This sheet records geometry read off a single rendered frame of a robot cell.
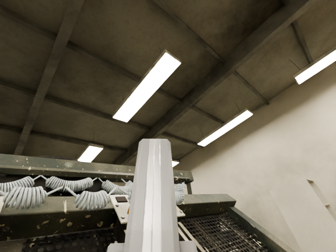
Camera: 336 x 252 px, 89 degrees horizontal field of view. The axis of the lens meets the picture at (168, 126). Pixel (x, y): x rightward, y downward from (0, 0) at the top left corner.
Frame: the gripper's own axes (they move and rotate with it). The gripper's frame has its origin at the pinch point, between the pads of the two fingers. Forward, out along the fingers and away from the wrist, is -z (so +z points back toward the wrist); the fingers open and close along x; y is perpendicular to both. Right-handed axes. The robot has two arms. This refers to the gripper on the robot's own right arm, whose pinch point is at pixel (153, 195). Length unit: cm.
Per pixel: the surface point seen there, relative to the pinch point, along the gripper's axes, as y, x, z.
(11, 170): 39, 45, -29
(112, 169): 101, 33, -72
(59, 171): 45, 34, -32
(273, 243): 111, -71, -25
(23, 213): 54, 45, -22
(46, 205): 58, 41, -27
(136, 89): 130, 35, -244
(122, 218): 67, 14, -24
